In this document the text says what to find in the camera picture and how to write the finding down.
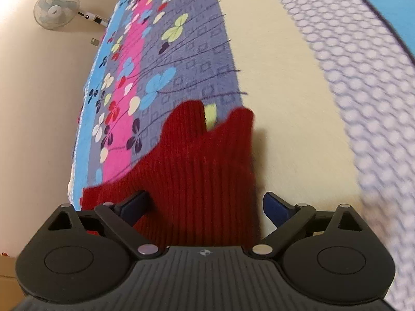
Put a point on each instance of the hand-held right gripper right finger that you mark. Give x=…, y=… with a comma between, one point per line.
x=277, y=209

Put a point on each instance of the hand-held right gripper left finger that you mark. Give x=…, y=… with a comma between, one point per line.
x=134, y=209

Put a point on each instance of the red knit sweater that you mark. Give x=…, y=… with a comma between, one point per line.
x=201, y=181

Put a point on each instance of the cardboard box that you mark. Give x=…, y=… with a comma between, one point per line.
x=7, y=267

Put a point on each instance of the floral printed blanket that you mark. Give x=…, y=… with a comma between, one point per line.
x=181, y=55

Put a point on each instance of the white wall fan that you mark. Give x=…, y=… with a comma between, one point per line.
x=56, y=8

